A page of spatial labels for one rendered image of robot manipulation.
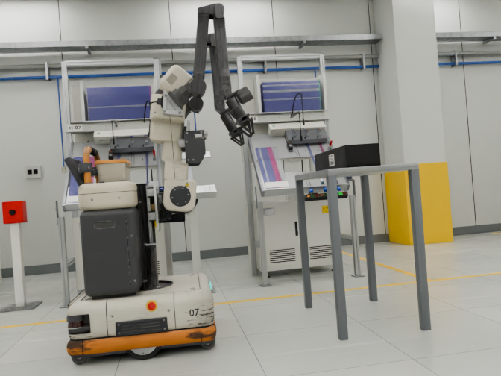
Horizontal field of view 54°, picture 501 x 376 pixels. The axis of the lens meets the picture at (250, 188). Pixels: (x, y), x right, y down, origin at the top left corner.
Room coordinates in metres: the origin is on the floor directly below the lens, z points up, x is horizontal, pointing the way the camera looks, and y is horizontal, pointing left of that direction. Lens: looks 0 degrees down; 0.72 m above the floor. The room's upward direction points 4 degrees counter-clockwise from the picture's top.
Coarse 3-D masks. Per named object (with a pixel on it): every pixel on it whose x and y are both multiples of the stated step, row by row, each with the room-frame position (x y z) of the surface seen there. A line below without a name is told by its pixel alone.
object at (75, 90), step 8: (72, 88) 4.11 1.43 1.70; (152, 88) 4.21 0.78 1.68; (72, 96) 4.11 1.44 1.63; (80, 96) 4.12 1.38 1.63; (72, 104) 4.11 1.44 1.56; (80, 104) 4.12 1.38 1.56; (80, 112) 4.12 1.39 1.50; (80, 120) 4.12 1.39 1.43; (80, 136) 4.12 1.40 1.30; (88, 136) 4.13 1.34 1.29; (136, 168) 4.25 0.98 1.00; (144, 168) 4.33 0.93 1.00; (152, 168) 4.41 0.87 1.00; (160, 168) 4.49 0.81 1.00; (152, 176) 4.56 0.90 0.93
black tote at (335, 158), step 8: (360, 144) 2.37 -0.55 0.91; (368, 144) 2.37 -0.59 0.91; (376, 144) 2.38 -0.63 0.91; (328, 152) 2.64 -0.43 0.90; (336, 152) 2.50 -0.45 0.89; (344, 152) 2.37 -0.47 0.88; (352, 152) 2.36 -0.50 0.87; (360, 152) 2.37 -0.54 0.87; (368, 152) 2.37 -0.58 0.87; (376, 152) 2.38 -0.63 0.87; (320, 160) 2.81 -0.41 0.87; (328, 160) 2.65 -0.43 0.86; (336, 160) 2.51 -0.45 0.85; (344, 160) 2.38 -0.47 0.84; (352, 160) 2.36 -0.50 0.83; (360, 160) 2.36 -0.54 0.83; (368, 160) 2.37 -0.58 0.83; (376, 160) 2.38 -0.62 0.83; (320, 168) 2.82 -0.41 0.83; (328, 168) 2.66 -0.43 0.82; (336, 168) 2.52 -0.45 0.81
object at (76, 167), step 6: (66, 162) 2.34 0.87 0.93; (72, 162) 2.36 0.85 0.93; (78, 162) 2.52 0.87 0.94; (72, 168) 2.34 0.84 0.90; (78, 168) 2.33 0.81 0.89; (84, 168) 2.30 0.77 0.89; (90, 168) 2.32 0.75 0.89; (96, 168) 2.60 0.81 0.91; (72, 174) 2.35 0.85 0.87; (78, 174) 2.35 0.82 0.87; (96, 174) 2.60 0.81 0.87; (78, 180) 2.35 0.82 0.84
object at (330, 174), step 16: (304, 176) 2.73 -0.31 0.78; (320, 176) 2.41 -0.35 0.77; (336, 176) 2.66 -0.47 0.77; (416, 176) 2.33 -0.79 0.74; (336, 192) 2.28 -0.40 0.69; (368, 192) 2.99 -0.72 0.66; (416, 192) 2.33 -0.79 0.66; (304, 208) 2.94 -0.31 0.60; (336, 208) 2.28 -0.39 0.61; (368, 208) 2.99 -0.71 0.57; (416, 208) 2.33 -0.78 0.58; (304, 224) 2.94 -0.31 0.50; (336, 224) 2.28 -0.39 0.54; (368, 224) 2.99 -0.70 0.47; (416, 224) 2.33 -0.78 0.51; (304, 240) 2.93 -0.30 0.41; (336, 240) 2.28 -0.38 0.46; (368, 240) 2.99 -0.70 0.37; (416, 240) 2.33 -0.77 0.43; (304, 256) 2.93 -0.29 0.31; (336, 256) 2.28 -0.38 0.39; (368, 256) 2.98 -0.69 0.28; (416, 256) 2.35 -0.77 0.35; (304, 272) 2.93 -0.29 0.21; (336, 272) 2.28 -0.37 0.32; (368, 272) 3.00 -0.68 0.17; (416, 272) 2.36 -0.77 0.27; (304, 288) 2.94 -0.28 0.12; (336, 288) 2.28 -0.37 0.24; (368, 288) 3.02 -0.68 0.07; (304, 304) 2.97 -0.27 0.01; (336, 304) 2.29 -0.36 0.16; (336, 320) 2.31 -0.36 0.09
